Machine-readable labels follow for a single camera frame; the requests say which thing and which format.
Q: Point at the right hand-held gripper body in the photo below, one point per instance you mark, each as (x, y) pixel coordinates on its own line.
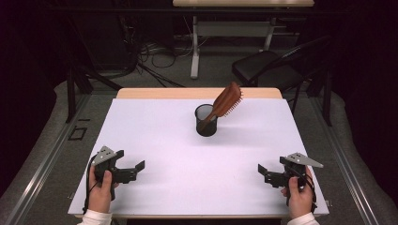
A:
(294, 168)

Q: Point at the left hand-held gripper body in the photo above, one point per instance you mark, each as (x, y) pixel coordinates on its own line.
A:
(120, 175)

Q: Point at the black mesh pen holder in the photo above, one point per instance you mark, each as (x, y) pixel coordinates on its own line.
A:
(206, 129)

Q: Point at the wooden hairbrush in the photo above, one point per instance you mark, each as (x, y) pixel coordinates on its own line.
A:
(226, 100)

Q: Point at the person's left hand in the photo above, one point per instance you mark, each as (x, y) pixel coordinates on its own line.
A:
(101, 197)

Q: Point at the person's right hand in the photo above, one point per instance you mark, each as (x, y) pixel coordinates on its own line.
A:
(300, 200)

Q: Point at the white table sheet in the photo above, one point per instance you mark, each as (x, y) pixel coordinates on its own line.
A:
(187, 187)

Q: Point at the black metal stand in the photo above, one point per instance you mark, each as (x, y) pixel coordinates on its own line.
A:
(71, 93)
(327, 100)

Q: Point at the black folding chair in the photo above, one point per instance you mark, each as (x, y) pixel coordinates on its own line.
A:
(259, 65)

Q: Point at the white-legged desk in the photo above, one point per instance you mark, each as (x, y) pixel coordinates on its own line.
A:
(195, 47)

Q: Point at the metal floor rail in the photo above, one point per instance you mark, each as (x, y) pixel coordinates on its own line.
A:
(344, 162)
(43, 162)

